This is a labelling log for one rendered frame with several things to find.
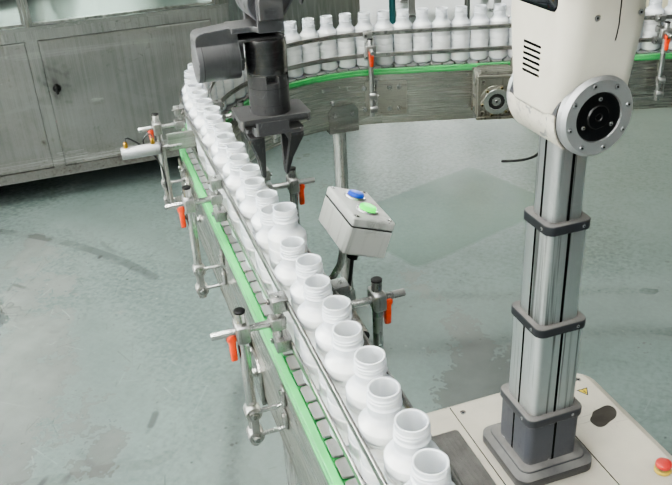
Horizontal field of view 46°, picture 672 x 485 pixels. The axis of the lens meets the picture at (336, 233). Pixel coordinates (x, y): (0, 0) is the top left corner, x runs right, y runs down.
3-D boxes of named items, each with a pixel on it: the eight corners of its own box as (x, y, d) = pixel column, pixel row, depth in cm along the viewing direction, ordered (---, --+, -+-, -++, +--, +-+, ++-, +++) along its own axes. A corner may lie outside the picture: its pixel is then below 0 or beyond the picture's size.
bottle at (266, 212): (305, 296, 133) (298, 208, 125) (276, 310, 129) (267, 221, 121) (283, 283, 137) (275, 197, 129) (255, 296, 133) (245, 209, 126)
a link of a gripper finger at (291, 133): (307, 178, 114) (304, 117, 110) (259, 186, 113) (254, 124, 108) (294, 161, 120) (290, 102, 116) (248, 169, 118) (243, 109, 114)
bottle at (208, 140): (239, 182, 175) (230, 111, 167) (234, 194, 170) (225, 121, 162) (212, 183, 176) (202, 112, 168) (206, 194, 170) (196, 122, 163)
